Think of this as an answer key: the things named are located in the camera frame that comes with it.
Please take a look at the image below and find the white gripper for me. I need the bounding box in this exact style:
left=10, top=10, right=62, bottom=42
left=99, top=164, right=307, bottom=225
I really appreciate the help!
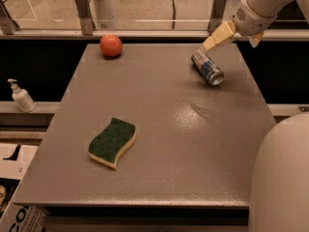
left=201, top=0, right=278, bottom=52

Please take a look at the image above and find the red bull can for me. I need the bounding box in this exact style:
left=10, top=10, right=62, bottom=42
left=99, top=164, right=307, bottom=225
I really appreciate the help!
left=191, top=50, right=224, bottom=86

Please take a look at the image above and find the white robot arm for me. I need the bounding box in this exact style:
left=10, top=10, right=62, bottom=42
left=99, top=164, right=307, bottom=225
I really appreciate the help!
left=201, top=0, right=309, bottom=232

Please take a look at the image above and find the red apple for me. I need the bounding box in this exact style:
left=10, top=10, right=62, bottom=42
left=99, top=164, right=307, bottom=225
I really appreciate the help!
left=99, top=34, right=123, bottom=57

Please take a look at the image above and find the green yellow sponge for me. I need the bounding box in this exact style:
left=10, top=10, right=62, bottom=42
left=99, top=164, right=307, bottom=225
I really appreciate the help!
left=88, top=118, right=137, bottom=169

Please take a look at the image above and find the white pump bottle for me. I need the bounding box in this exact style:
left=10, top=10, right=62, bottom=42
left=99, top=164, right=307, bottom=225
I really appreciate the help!
left=8, top=78, right=36, bottom=112

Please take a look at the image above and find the white cardboard box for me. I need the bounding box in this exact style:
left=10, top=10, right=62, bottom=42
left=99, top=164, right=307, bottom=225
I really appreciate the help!
left=0, top=143, right=38, bottom=180

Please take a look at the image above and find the printed cardboard box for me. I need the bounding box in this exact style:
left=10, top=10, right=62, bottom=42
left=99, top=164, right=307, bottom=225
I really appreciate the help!
left=0, top=203, right=47, bottom=232

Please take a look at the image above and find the right metal bracket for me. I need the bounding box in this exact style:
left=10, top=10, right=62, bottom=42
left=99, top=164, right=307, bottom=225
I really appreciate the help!
left=209, top=0, right=227, bottom=34

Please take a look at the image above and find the metal bracket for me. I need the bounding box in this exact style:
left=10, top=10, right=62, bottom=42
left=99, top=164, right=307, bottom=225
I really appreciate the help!
left=0, top=0, right=19, bottom=35
left=74, top=0, right=95, bottom=36
left=209, top=0, right=227, bottom=34

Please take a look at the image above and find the white pipe post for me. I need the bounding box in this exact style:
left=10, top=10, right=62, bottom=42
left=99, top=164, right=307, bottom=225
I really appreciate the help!
left=93, top=0, right=115, bottom=29

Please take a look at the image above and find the far left metal bracket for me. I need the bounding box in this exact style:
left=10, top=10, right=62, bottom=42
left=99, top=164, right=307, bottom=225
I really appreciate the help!
left=0, top=0, right=19, bottom=35

